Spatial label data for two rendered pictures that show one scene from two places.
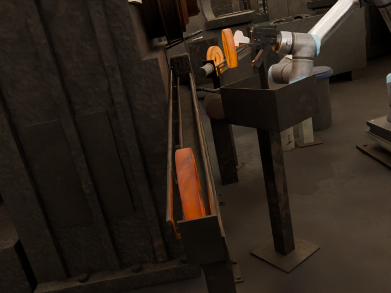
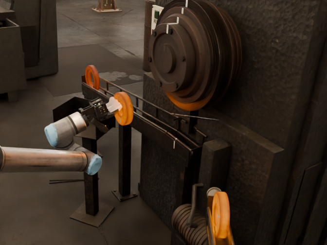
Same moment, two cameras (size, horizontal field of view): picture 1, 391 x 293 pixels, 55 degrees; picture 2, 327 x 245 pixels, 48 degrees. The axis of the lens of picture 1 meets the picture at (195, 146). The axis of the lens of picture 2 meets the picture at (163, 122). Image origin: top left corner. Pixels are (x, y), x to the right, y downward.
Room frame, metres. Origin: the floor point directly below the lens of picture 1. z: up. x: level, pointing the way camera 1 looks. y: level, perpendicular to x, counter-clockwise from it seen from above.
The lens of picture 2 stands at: (2.95, -0.99, 1.56)
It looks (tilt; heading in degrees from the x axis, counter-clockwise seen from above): 27 degrees down; 143
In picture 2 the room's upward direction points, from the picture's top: 4 degrees clockwise
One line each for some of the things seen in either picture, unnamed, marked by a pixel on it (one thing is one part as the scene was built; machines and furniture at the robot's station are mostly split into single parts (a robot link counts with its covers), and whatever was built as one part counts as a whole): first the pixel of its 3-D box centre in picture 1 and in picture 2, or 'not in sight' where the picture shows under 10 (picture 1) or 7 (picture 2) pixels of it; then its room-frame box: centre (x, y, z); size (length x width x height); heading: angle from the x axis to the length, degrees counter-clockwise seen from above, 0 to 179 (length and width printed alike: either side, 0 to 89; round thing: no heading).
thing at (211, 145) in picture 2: (183, 77); (214, 166); (2.02, -0.01, 0.68); 0.11 x 0.08 x 0.24; 88
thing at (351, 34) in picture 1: (301, 49); not in sight; (4.19, -1.38, 0.39); 1.03 x 0.83 x 0.77; 103
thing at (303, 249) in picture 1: (278, 174); (87, 163); (1.28, -0.28, 0.36); 0.26 x 0.20 x 0.72; 33
